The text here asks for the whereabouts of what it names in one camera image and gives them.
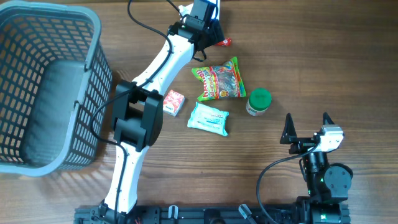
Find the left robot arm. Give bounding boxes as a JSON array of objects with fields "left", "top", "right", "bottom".
[{"left": 98, "top": 1, "right": 224, "bottom": 223}]

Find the left camera cable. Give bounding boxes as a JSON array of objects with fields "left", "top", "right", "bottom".
[{"left": 89, "top": 0, "right": 218, "bottom": 224}]

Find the green lid jar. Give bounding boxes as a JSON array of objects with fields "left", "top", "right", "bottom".
[{"left": 246, "top": 88, "right": 272, "bottom": 116}]

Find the grey plastic shopping basket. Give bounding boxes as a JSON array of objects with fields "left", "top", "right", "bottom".
[{"left": 1, "top": 1, "right": 113, "bottom": 177}]

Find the white barcode scanner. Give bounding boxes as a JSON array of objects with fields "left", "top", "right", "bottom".
[{"left": 190, "top": 0, "right": 221, "bottom": 21}]

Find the small red white box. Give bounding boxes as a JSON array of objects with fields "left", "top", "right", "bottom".
[{"left": 163, "top": 90, "right": 185, "bottom": 116}]

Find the Haribo gummy candy bag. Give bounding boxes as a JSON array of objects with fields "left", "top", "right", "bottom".
[{"left": 192, "top": 57, "right": 246, "bottom": 101}]

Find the teal wet wipes pack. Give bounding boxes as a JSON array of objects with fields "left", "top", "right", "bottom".
[{"left": 187, "top": 102, "right": 229, "bottom": 136}]

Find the right camera cable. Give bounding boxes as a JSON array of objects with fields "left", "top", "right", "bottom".
[{"left": 256, "top": 136, "right": 322, "bottom": 224}]

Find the camera cable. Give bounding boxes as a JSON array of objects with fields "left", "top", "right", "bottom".
[
  {"left": 89, "top": 0, "right": 218, "bottom": 224},
  {"left": 256, "top": 136, "right": 322, "bottom": 224}
]

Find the red snack stick packet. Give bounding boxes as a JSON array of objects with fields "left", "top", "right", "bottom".
[{"left": 216, "top": 38, "right": 232, "bottom": 47}]

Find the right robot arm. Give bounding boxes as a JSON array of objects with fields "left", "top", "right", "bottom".
[{"left": 280, "top": 113, "right": 353, "bottom": 224}]

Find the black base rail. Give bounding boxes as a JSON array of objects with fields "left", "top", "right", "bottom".
[{"left": 73, "top": 203, "right": 351, "bottom": 224}]

